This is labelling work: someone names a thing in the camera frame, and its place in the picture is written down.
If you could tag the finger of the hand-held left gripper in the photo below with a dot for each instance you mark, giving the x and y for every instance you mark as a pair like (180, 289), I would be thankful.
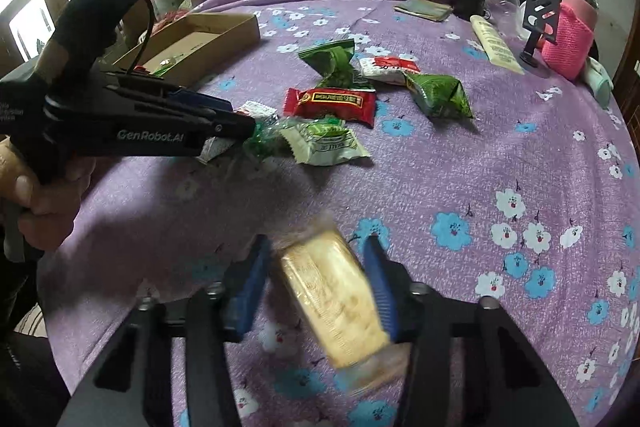
(230, 127)
(185, 97)

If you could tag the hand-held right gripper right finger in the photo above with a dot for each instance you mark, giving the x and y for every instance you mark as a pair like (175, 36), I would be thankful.
(382, 287)

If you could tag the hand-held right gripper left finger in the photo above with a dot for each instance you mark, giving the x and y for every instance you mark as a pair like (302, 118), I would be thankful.
(250, 287)

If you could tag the beige cracker packet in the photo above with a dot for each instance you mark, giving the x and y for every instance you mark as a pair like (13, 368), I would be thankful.
(335, 302)

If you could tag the cardboard box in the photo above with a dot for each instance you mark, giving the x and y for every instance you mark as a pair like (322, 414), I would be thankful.
(200, 42)

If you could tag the long red snack packet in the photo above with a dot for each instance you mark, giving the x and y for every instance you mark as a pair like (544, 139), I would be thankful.
(330, 104)

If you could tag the green pyramid snack packet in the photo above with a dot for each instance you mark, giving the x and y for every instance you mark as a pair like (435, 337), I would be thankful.
(330, 62)
(440, 97)

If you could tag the person's left hand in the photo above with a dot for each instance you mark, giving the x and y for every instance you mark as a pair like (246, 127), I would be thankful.
(50, 207)

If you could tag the patterned blanket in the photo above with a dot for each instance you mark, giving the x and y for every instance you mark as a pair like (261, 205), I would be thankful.
(170, 14)

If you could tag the purple floral tablecloth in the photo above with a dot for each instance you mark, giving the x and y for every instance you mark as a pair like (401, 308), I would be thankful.
(450, 182)

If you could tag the white red green snack packet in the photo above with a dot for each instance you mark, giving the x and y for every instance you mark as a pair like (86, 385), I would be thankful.
(387, 69)

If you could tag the olive green pouch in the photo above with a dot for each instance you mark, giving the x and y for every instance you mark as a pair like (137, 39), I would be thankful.
(422, 9)

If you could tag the person's dark clothing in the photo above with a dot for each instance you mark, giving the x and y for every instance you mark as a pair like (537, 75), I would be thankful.
(25, 357)

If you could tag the cream coloured tube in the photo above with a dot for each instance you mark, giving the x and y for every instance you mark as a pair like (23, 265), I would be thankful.
(495, 44)

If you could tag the mint green cloth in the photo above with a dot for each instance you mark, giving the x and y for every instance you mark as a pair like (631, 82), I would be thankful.
(599, 82)

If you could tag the bottle with pink knit sleeve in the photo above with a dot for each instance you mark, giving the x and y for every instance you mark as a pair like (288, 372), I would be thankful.
(570, 32)

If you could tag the black phone stand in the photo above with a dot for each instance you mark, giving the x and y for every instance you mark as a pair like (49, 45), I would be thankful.
(540, 9)

